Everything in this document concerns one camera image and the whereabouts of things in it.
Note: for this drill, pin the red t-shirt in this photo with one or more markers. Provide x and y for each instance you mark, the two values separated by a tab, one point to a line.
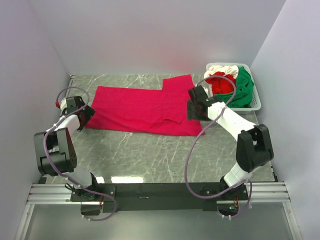
221	85

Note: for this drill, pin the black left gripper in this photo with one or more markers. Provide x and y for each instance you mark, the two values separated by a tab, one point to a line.
88	112

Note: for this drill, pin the aluminium frame rail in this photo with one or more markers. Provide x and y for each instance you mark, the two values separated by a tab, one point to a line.
54	194

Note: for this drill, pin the white plastic laundry basket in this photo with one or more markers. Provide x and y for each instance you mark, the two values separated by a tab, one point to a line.
255	103

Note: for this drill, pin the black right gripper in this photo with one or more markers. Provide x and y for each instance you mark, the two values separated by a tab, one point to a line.
191	114

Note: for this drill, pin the magenta pink t-shirt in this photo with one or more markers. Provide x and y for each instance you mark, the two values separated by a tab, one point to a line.
153	111

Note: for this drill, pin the green t-shirt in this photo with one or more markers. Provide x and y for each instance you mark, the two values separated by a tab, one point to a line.
244	91

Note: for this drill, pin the white t-shirt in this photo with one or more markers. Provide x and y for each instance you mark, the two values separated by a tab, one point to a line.
232	70

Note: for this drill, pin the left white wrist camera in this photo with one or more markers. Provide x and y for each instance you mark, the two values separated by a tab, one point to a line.
61	104

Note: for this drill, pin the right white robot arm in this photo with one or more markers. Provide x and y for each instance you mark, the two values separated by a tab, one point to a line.
253	142

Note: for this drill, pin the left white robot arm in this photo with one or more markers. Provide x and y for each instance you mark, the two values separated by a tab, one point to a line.
75	115

